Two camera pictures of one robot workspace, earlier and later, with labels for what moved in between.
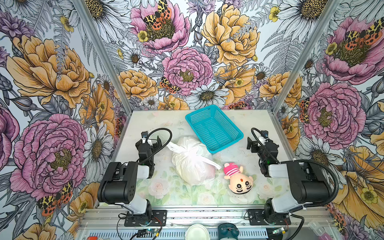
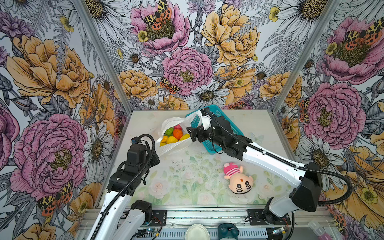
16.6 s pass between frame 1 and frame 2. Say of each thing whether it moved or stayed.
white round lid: stayed
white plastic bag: moved
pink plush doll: stayed
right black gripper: moved
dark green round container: stayed
